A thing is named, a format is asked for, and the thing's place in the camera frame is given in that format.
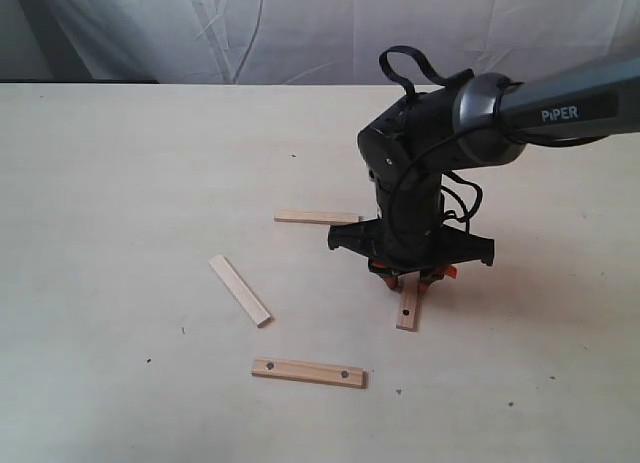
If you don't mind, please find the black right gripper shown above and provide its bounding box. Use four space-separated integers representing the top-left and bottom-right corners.
327 172 495 293

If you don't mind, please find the wooden stick with holes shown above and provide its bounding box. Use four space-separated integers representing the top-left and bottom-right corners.
395 283 420 332
250 358 367 389

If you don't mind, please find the plain wooden stick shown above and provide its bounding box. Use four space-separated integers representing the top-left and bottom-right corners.
274 210 360 225
208 255 272 328

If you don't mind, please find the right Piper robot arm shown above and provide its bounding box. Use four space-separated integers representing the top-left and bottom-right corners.
327 45 639 290

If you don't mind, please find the white backdrop cloth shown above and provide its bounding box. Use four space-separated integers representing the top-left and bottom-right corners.
1 0 639 85

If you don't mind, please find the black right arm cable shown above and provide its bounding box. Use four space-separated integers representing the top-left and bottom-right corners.
378 45 486 244

